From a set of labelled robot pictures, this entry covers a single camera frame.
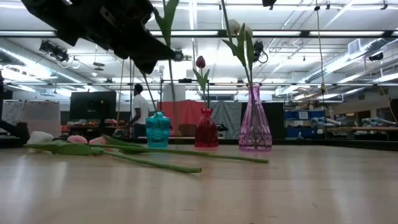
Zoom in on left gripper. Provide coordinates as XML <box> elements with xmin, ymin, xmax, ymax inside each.
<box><xmin>20</xmin><ymin>0</ymin><xmax>177</xmax><ymax>76</ymax></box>

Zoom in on green stem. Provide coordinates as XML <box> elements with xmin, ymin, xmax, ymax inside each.
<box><xmin>153</xmin><ymin>0</ymin><xmax>180</xmax><ymax>127</ymax></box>

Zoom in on dark red tulip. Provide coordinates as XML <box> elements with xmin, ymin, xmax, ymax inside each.
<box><xmin>192</xmin><ymin>55</ymin><xmax>211</xmax><ymax>110</ymax></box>

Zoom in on white tulip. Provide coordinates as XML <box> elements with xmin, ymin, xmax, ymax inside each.
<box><xmin>219</xmin><ymin>0</ymin><xmax>254</xmax><ymax>86</ymax></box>
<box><xmin>222</xmin><ymin>18</ymin><xmax>259</xmax><ymax>86</ymax></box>

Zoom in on pink tulip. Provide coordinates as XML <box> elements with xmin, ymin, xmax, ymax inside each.
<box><xmin>88</xmin><ymin>136</ymin><xmax>269</xmax><ymax>164</ymax></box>
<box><xmin>67</xmin><ymin>134</ymin><xmax>147</xmax><ymax>154</ymax></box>

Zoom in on pink tulips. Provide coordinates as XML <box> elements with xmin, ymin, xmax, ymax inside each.
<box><xmin>24</xmin><ymin>130</ymin><xmax>203</xmax><ymax>174</ymax></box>

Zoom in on blue glass vase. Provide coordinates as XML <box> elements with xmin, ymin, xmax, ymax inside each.
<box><xmin>145</xmin><ymin>111</ymin><xmax>172</xmax><ymax>149</ymax></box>

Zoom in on red glass vase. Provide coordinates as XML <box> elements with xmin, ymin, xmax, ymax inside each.
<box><xmin>194</xmin><ymin>107</ymin><xmax>220</xmax><ymax>148</ymax></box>

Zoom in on pink glass vase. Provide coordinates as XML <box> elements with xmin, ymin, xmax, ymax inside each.
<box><xmin>238</xmin><ymin>82</ymin><xmax>273</xmax><ymax>152</ymax></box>

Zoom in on person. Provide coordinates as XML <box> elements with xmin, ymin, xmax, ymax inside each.
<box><xmin>129</xmin><ymin>83</ymin><xmax>150</xmax><ymax>138</ymax></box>

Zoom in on red cloth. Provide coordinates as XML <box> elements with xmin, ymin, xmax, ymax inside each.
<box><xmin>157</xmin><ymin>99</ymin><xmax>206</xmax><ymax>137</ymax></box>

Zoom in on black monitor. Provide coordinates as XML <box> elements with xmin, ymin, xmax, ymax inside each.
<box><xmin>68</xmin><ymin>90</ymin><xmax>118</xmax><ymax>121</ymax></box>

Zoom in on brown chair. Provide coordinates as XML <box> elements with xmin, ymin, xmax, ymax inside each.
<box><xmin>178</xmin><ymin>123</ymin><xmax>198</xmax><ymax>137</ymax></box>

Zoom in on cluttered background table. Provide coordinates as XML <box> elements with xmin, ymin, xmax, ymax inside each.
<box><xmin>60</xmin><ymin>119</ymin><xmax>133</xmax><ymax>139</ymax></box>

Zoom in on grey cloth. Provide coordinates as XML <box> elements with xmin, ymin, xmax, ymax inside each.
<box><xmin>207</xmin><ymin>100</ymin><xmax>244</xmax><ymax>140</ymax></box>

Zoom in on whiteboard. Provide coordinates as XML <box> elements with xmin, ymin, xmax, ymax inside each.
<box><xmin>1</xmin><ymin>100</ymin><xmax>62</xmax><ymax>138</ymax></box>

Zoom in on black panel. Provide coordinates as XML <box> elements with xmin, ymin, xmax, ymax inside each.
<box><xmin>242</xmin><ymin>101</ymin><xmax>285</xmax><ymax>140</ymax></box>

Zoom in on blue storage bins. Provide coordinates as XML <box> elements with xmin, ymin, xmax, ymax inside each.
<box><xmin>284</xmin><ymin>109</ymin><xmax>326</xmax><ymax>139</ymax></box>

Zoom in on long ceiling light bar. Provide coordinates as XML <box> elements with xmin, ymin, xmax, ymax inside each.
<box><xmin>0</xmin><ymin>81</ymin><xmax>398</xmax><ymax>88</ymax></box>

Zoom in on wooden background workbench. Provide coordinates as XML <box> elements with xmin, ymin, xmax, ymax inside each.
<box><xmin>325</xmin><ymin>125</ymin><xmax>398</xmax><ymax>141</ymax></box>

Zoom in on yellow hanging cord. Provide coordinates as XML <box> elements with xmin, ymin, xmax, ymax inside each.
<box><xmin>314</xmin><ymin>0</ymin><xmax>327</xmax><ymax>96</ymax></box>

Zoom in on black aluminium table frame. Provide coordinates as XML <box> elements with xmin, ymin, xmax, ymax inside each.
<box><xmin>0</xmin><ymin>135</ymin><xmax>398</xmax><ymax>152</ymax></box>

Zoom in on silver air duct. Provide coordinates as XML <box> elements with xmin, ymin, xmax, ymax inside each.
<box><xmin>304</xmin><ymin>39</ymin><xmax>398</xmax><ymax>83</ymax></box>

